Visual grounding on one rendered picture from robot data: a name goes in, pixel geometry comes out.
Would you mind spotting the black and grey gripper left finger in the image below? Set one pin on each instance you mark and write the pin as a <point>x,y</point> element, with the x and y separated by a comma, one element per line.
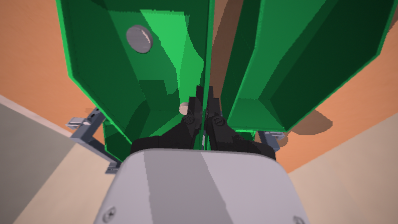
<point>180,136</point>

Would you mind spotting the green bin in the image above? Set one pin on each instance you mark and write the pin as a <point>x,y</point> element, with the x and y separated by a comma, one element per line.
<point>289,56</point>
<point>115,143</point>
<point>246,134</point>
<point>139,93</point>

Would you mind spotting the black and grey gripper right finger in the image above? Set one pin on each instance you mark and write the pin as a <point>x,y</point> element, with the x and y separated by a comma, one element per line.
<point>224,138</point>

